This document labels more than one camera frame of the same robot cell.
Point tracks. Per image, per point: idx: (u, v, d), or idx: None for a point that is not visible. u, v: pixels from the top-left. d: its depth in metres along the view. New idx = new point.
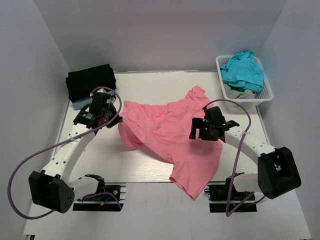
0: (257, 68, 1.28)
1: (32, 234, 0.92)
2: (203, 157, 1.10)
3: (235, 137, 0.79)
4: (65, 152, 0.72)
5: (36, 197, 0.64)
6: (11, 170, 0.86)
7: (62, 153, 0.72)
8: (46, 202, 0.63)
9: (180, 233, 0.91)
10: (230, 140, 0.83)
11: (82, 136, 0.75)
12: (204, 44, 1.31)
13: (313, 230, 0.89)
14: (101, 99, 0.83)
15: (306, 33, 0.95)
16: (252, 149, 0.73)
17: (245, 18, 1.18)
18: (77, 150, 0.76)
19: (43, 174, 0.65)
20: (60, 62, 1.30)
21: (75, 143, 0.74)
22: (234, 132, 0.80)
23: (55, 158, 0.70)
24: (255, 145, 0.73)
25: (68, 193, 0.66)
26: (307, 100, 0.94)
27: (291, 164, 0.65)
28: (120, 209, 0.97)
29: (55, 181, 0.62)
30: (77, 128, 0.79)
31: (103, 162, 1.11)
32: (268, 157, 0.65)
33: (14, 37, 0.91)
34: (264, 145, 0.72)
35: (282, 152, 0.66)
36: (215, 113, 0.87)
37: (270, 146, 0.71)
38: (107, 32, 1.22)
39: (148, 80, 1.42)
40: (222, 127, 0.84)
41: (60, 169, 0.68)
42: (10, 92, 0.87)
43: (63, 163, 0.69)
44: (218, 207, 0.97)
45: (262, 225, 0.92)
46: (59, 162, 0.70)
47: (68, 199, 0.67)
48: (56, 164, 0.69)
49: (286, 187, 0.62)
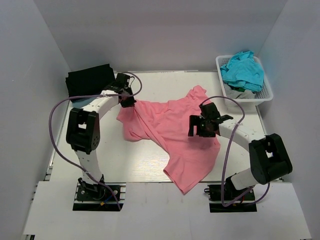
0: (257, 68, 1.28)
1: (32, 234, 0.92)
2: (200, 155, 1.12)
3: (228, 129, 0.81)
4: (99, 101, 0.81)
5: (72, 129, 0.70)
6: (11, 171, 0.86)
7: (97, 102, 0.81)
8: (78, 136, 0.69)
9: (180, 233, 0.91)
10: (225, 133, 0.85)
11: (111, 95, 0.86)
12: (204, 44, 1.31)
13: (313, 230, 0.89)
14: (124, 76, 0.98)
15: (306, 34, 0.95)
16: (244, 137, 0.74)
17: (244, 19, 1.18)
18: (106, 106, 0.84)
19: (82, 110, 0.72)
20: (60, 62, 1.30)
21: (107, 98, 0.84)
22: (227, 124, 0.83)
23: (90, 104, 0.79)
24: (247, 134, 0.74)
25: (98, 133, 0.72)
26: (307, 100, 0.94)
27: (281, 149, 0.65)
28: (120, 209, 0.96)
29: (92, 115, 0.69)
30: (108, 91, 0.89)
31: (102, 156, 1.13)
32: (258, 143, 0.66)
33: (15, 38, 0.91)
34: (255, 133, 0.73)
35: (273, 139, 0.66)
36: (211, 109, 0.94)
37: (262, 134, 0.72)
38: (107, 32, 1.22)
39: (148, 80, 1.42)
40: (217, 120, 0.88)
41: (96, 108, 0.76)
42: (10, 92, 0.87)
43: (97, 106, 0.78)
44: (219, 208, 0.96)
45: (262, 226, 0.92)
46: (94, 105, 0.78)
47: (96, 140, 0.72)
48: (91, 106, 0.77)
49: (277, 171, 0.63)
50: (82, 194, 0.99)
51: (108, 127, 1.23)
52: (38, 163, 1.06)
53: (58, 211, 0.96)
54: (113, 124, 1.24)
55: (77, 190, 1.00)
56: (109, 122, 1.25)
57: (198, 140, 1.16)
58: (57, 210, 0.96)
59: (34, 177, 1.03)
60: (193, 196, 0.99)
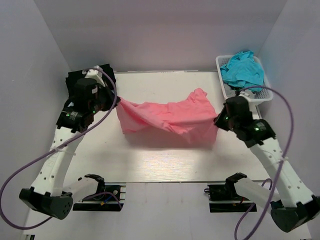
0: (257, 68, 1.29)
1: (32, 234, 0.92)
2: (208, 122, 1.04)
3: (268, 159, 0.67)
4: (52, 164, 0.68)
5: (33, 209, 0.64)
6: (11, 170, 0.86)
7: (49, 166, 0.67)
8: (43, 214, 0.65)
9: (179, 233, 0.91)
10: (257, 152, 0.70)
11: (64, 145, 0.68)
12: (204, 44, 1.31)
13: (313, 230, 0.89)
14: (84, 91, 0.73)
15: (306, 33, 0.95)
16: (286, 188, 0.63)
17: (244, 19, 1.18)
18: (67, 157, 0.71)
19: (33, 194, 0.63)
20: (59, 62, 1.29)
21: (62, 154, 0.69)
22: (269, 153, 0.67)
23: (42, 172, 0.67)
24: (291, 185, 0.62)
25: (66, 200, 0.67)
26: (307, 100, 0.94)
27: None
28: (120, 209, 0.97)
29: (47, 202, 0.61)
30: (62, 134, 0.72)
31: (102, 156, 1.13)
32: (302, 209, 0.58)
33: (15, 37, 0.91)
34: (302, 188, 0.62)
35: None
36: (242, 108, 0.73)
37: (308, 190, 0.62)
38: (108, 31, 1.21)
39: (148, 80, 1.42)
40: (252, 131, 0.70)
41: (50, 184, 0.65)
42: (10, 91, 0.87)
43: (52, 177, 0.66)
44: (218, 207, 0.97)
45: (262, 225, 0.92)
46: (46, 176, 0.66)
47: (66, 206, 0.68)
48: (44, 179, 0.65)
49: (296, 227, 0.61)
50: None
51: (108, 127, 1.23)
52: (39, 162, 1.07)
53: None
54: (113, 124, 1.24)
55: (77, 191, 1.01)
56: (108, 121, 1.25)
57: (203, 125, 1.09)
58: None
59: (34, 177, 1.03)
60: (193, 196, 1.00)
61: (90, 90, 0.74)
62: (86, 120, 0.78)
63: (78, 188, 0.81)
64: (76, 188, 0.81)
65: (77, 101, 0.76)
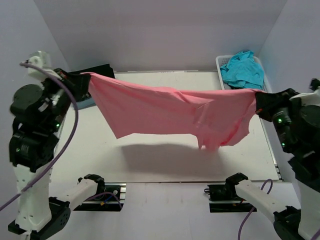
0: (257, 68, 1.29)
1: None
2: (238, 105, 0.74)
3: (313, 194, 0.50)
4: (25, 203, 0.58)
5: None
6: (11, 170, 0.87)
7: (24, 205, 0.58)
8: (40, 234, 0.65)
9: (179, 233, 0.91)
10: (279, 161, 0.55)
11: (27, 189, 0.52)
12: (204, 44, 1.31)
13: None
14: (28, 114, 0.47)
15: (306, 33, 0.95)
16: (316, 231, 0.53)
17: (244, 19, 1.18)
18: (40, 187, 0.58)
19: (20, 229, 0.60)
20: (59, 62, 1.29)
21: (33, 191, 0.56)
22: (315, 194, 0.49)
23: (20, 211, 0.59)
24: None
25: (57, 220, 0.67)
26: None
27: None
28: (120, 209, 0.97)
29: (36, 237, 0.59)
30: (21, 174, 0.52)
31: (102, 155, 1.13)
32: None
33: (16, 37, 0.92)
34: None
35: None
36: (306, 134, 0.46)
37: None
38: (107, 31, 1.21)
39: (148, 80, 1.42)
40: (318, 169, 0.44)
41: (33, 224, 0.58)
42: (10, 91, 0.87)
43: (31, 217, 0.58)
44: (218, 208, 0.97)
45: (262, 225, 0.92)
46: (25, 216, 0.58)
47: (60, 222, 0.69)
48: (24, 218, 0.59)
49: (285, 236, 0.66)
50: None
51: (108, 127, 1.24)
52: None
53: None
54: None
55: None
56: None
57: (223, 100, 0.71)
58: None
59: None
60: (193, 196, 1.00)
61: (36, 107, 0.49)
62: (49, 146, 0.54)
63: (76, 193, 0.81)
64: (76, 193, 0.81)
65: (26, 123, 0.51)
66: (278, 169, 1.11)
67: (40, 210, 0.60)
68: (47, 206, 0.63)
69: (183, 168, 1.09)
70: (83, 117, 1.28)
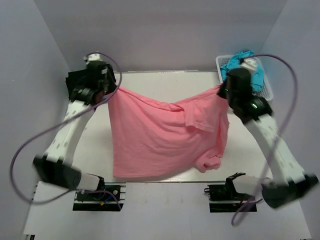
0: (257, 68, 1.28)
1: (32, 234, 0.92)
2: (216, 105, 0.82)
3: (266, 138, 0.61)
4: (66, 132, 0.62)
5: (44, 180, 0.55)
6: (11, 171, 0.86)
7: (64, 134, 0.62)
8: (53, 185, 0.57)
9: (179, 233, 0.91)
10: (254, 130, 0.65)
11: (81, 114, 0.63)
12: (204, 44, 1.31)
13: (312, 230, 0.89)
14: (94, 69, 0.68)
15: (307, 33, 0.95)
16: (280, 167, 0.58)
17: (244, 19, 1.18)
18: (76, 132, 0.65)
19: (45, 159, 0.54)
20: (60, 62, 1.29)
21: (74, 125, 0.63)
22: (264, 130, 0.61)
23: (55, 141, 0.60)
24: (284, 164, 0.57)
25: (75, 172, 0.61)
26: (307, 99, 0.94)
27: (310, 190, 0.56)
28: (120, 209, 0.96)
29: (58, 166, 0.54)
30: (74, 106, 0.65)
31: (102, 155, 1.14)
32: (294, 188, 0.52)
33: (15, 37, 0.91)
34: (295, 167, 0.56)
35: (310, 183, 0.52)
36: (244, 82, 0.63)
37: (300, 170, 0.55)
38: (108, 31, 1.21)
39: (148, 80, 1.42)
40: (250, 109, 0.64)
41: (63, 151, 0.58)
42: (11, 91, 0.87)
43: (65, 145, 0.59)
44: (219, 208, 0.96)
45: (262, 225, 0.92)
46: (60, 143, 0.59)
47: (76, 178, 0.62)
48: (57, 146, 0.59)
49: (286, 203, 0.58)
50: (82, 194, 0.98)
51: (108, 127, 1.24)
52: None
53: (58, 211, 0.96)
54: None
55: None
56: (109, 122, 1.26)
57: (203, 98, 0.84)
58: (57, 210, 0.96)
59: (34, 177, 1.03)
60: (193, 197, 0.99)
61: (100, 69, 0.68)
62: (98, 97, 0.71)
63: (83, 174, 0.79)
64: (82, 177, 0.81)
65: (87, 80, 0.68)
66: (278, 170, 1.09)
67: (72, 149, 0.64)
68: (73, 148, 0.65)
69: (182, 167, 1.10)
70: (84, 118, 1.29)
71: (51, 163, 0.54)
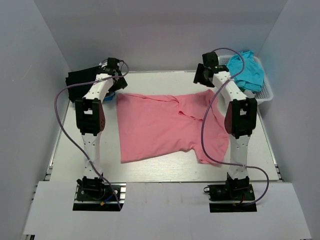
0: (257, 68, 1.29)
1: (32, 234, 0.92)
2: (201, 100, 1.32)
3: (220, 81, 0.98)
4: (97, 87, 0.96)
5: (80, 118, 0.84)
6: (11, 170, 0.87)
7: (96, 87, 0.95)
8: (88, 121, 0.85)
9: (179, 233, 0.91)
10: (217, 83, 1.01)
11: (106, 79, 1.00)
12: (204, 44, 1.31)
13: (313, 229, 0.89)
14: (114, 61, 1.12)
15: (306, 33, 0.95)
16: (230, 94, 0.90)
17: (244, 19, 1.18)
18: (103, 88, 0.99)
19: (84, 99, 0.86)
20: (60, 62, 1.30)
21: (103, 82, 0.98)
22: (221, 77, 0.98)
23: (91, 91, 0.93)
24: (232, 92, 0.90)
25: (102, 116, 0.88)
26: (307, 99, 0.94)
27: (254, 110, 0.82)
28: (120, 209, 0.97)
29: (95, 102, 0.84)
30: (102, 75, 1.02)
31: (103, 155, 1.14)
32: (237, 104, 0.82)
33: (15, 38, 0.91)
34: (239, 93, 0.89)
35: (249, 101, 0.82)
36: (211, 57, 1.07)
37: (243, 95, 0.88)
38: (107, 31, 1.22)
39: (148, 80, 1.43)
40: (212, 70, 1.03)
41: (97, 95, 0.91)
42: (11, 91, 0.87)
43: (97, 92, 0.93)
44: (218, 207, 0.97)
45: (262, 225, 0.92)
46: (94, 92, 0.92)
47: (103, 121, 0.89)
48: (93, 93, 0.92)
49: (243, 127, 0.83)
50: (82, 194, 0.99)
51: (108, 127, 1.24)
52: (38, 162, 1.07)
53: (57, 210, 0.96)
54: (113, 124, 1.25)
55: (77, 190, 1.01)
56: (109, 121, 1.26)
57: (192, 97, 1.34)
58: (56, 210, 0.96)
59: (34, 176, 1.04)
60: (193, 196, 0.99)
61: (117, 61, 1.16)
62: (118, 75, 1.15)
63: (99, 137, 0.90)
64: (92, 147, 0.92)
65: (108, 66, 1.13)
66: (278, 169, 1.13)
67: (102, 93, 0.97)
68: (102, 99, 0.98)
69: (182, 167, 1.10)
70: None
71: (89, 100, 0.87)
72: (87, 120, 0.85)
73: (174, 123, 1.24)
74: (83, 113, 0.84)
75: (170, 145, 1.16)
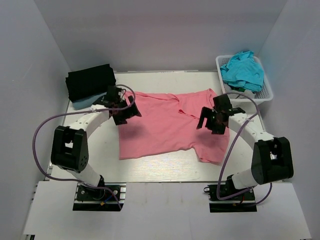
0: (257, 68, 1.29)
1: (32, 234, 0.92)
2: (200, 99, 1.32)
3: (237, 123, 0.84)
4: (87, 117, 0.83)
5: (57, 150, 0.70)
6: (11, 171, 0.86)
7: (85, 117, 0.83)
8: (64, 156, 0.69)
9: (179, 233, 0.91)
10: (233, 125, 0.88)
11: (101, 111, 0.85)
12: (204, 44, 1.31)
13: (313, 229, 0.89)
14: (115, 90, 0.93)
15: (307, 33, 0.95)
16: (252, 135, 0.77)
17: (244, 19, 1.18)
18: (95, 121, 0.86)
19: (68, 128, 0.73)
20: (60, 62, 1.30)
21: (96, 114, 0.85)
22: (237, 118, 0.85)
23: (78, 120, 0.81)
24: (255, 132, 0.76)
25: (85, 152, 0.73)
26: (308, 99, 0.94)
27: (286, 153, 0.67)
28: (120, 209, 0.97)
29: (79, 133, 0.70)
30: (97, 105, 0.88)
31: (103, 155, 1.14)
32: (264, 145, 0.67)
33: (15, 38, 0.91)
34: (264, 133, 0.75)
35: (281, 142, 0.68)
36: (223, 100, 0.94)
37: (269, 135, 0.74)
38: (107, 31, 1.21)
39: (149, 80, 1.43)
40: (227, 113, 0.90)
41: (83, 126, 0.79)
42: (11, 91, 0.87)
43: (85, 123, 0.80)
44: (218, 207, 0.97)
45: (262, 224, 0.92)
46: (82, 122, 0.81)
47: (84, 159, 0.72)
48: (79, 123, 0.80)
49: (277, 175, 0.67)
50: (82, 194, 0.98)
51: (108, 127, 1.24)
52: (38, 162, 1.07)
53: (58, 210, 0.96)
54: (113, 124, 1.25)
55: (77, 190, 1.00)
56: (109, 121, 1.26)
57: (191, 95, 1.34)
58: (57, 210, 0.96)
59: (34, 177, 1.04)
60: (193, 197, 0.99)
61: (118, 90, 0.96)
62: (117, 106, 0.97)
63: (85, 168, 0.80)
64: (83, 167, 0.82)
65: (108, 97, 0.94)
66: None
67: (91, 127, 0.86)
68: (90, 131, 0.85)
69: (182, 167, 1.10)
70: None
71: (73, 130, 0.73)
72: (64, 155, 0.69)
73: (173, 122, 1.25)
74: (62, 145, 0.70)
75: (170, 143, 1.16)
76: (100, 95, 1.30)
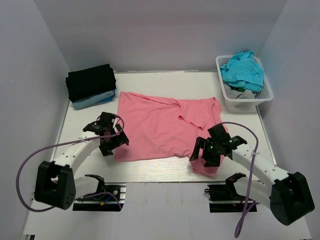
0: (257, 68, 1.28)
1: (32, 234, 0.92)
2: (201, 106, 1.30)
3: (244, 157, 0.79)
4: (76, 148, 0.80)
5: (40, 187, 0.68)
6: (11, 170, 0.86)
7: (73, 149, 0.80)
8: (48, 194, 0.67)
9: (180, 233, 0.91)
10: (239, 159, 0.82)
11: (90, 139, 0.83)
12: (204, 44, 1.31)
13: (313, 229, 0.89)
14: (108, 116, 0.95)
15: (306, 33, 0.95)
16: (265, 173, 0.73)
17: (244, 19, 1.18)
18: (84, 151, 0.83)
19: (52, 164, 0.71)
20: (60, 62, 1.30)
21: (85, 143, 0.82)
22: (243, 152, 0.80)
23: (65, 153, 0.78)
24: (267, 170, 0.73)
25: (71, 189, 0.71)
26: (307, 100, 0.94)
27: (305, 189, 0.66)
28: (120, 209, 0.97)
29: (64, 171, 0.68)
30: (87, 133, 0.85)
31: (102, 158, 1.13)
32: (282, 185, 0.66)
33: (15, 38, 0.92)
34: (276, 169, 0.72)
35: (296, 179, 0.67)
36: (219, 131, 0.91)
37: (282, 170, 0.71)
38: (107, 31, 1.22)
39: (148, 80, 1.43)
40: (228, 144, 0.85)
41: (70, 160, 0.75)
42: (10, 91, 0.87)
43: (72, 156, 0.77)
44: (218, 208, 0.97)
45: (262, 225, 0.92)
46: (68, 155, 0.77)
47: (69, 196, 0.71)
48: (65, 156, 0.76)
49: (300, 213, 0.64)
50: None
51: None
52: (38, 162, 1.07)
53: (58, 210, 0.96)
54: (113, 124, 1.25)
55: None
56: None
57: (192, 102, 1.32)
58: (57, 210, 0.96)
59: (34, 177, 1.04)
60: (193, 197, 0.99)
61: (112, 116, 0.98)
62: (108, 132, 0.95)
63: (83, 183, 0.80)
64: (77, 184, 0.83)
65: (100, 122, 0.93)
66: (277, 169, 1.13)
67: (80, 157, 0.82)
68: (78, 163, 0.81)
69: (182, 167, 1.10)
70: (84, 118, 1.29)
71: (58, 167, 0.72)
72: (49, 192, 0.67)
73: (173, 127, 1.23)
74: (46, 182, 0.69)
75: (168, 149, 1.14)
76: (101, 95, 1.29)
